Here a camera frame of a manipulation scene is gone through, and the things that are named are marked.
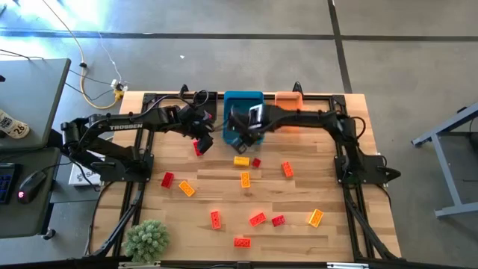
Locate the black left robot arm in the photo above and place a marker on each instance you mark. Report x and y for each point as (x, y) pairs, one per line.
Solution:
(157, 119)

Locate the blue plastic bin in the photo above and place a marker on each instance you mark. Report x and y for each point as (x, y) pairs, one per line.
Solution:
(239, 99)

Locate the small red toy brick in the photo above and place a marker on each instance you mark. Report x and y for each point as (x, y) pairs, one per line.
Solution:
(256, 162)

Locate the yellow-orange toy brick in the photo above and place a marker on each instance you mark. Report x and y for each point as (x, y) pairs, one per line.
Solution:
(186, 188)
(315, 218)
(245, 179)

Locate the grey desk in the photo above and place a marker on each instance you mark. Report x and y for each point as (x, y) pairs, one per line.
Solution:
(33, 97)

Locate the white printed box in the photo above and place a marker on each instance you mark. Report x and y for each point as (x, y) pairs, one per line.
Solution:
(79, 176)

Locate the black computer mouse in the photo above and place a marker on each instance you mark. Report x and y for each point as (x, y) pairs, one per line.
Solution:
(31, 185)

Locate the grey-blue metal table frame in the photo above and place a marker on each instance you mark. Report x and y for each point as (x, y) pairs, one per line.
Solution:
(455, 209)

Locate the green artificial plant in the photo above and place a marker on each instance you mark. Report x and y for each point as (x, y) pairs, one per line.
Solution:
(145, 241)

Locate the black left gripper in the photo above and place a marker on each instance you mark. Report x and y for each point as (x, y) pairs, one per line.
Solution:
(198, 123)

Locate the black caster wheel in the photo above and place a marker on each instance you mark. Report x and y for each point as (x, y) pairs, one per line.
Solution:
(49, 234)

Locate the orange translucent bin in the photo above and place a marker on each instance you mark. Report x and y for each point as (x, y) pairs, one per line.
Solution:
(288, 100)

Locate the black side desk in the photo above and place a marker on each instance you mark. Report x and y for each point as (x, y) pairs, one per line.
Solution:
(37, 214)

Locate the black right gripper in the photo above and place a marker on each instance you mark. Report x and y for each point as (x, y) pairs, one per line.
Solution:
(248, 136)

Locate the black keyboard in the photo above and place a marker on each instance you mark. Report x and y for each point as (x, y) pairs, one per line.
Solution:
(5, 183)

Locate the lemon yellow toy brick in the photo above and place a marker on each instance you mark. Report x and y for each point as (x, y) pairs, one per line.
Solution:
(241, 161)

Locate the black mesh basket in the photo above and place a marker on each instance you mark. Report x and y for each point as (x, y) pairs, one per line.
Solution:
(213, 102)

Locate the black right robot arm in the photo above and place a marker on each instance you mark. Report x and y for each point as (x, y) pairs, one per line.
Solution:
(310, 117)

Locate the orange-red toy brick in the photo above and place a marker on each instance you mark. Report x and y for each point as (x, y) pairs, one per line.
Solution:
(257, 219)
(215, 220)
(242, 243)

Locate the silver metal bracket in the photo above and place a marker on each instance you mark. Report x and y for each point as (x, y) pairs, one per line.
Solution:
(138, 264)
(347, 265)

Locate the yellow white power plugs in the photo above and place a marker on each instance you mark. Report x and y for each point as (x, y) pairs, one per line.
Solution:
(118, 93)

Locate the black frame clamp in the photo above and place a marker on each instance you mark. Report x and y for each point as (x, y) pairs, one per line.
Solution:
(297, 88)
(183, 89)

